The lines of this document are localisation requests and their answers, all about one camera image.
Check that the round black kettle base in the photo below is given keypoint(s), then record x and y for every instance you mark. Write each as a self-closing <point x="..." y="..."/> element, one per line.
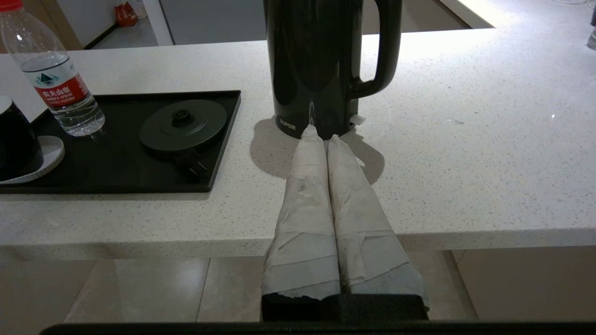
<point x="181" y="128"/>

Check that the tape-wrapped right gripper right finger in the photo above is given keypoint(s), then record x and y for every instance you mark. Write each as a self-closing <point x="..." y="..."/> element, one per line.
<point x="361" y="223"/>

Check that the red plastic bag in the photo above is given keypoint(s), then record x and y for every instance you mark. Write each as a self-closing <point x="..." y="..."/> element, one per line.
<point x="125" y="15"/>

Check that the red-capped bottle, low water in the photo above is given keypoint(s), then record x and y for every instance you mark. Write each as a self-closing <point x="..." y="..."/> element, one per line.
<point x="58" y="88"/>

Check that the black cup white inside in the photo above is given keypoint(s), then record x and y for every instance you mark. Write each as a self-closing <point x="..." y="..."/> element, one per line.
<point x="16" y="144"/>

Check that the black rectangular tray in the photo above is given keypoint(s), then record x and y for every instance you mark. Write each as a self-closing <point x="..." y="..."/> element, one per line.
<point x="116" y="172"/>

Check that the black electric kettle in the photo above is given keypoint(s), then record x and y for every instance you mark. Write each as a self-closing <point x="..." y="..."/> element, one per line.
<point x="312" y="70"/>

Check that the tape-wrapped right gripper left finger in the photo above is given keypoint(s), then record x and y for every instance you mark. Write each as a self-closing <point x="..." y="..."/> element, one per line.
<point x="305" y="209"/>

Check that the white saucer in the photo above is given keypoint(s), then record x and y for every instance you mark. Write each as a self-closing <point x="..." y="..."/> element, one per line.
<point x="49" y="158"/>

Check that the translucent white shopping bag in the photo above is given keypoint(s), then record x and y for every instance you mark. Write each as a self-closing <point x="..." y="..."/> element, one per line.
<point x="138" y="7"/>

